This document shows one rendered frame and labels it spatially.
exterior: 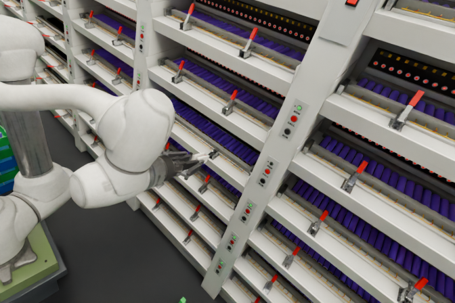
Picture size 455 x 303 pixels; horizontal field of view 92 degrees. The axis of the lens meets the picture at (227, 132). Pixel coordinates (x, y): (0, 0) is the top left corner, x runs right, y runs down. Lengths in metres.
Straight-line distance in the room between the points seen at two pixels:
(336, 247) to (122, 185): 0.64
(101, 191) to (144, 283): 0.94
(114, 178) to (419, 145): 0.64
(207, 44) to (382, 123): 0.54
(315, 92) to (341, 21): 0.17
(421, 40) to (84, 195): 0.72
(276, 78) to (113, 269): 1.22
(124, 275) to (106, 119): 1.06
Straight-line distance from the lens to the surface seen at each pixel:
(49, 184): 1.13
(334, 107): 0.61
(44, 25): 2.18
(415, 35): 0.59
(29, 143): 1.04
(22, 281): 1.21
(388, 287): 0.87
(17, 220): 1.11
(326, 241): 0.82
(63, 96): 0.56
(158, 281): 1.42
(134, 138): 0.45
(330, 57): 0.60
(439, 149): 0.64
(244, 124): 0.75
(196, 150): 0.91
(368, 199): 0.71
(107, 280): 1.43
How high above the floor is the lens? 1.30
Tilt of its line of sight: 30 degrees down
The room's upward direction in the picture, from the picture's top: 18 degrees clockwise
